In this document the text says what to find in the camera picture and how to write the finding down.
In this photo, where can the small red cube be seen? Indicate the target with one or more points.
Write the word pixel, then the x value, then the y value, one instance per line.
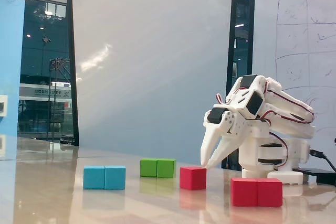
pixel 193 179

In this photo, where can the flat black box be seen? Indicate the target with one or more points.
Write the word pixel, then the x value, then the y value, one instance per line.
pixel 319 174

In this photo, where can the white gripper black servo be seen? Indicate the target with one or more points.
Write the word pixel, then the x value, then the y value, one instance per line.
pixel 216 125

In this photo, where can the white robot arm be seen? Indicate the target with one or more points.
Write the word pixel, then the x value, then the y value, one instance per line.
pixel 252 150

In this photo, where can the long green block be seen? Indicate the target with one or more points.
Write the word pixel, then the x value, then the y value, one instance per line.
pixel 157 168

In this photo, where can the whiteboard with drawn grid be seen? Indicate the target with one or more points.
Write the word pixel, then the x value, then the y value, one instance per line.
pixel 302 37

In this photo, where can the dark scaffold tower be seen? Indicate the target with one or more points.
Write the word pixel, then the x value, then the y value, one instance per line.
pixel 56 98

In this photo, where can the long red block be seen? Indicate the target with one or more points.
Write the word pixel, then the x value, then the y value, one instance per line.
pixel 256 192

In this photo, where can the black window frame post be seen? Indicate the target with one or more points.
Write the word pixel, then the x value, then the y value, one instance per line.
pixel 72 64

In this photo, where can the long blue block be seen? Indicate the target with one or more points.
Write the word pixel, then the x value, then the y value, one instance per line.
pixel 104 178

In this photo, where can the white wall socket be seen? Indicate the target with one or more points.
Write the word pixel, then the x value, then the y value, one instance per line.
pixel 3 105

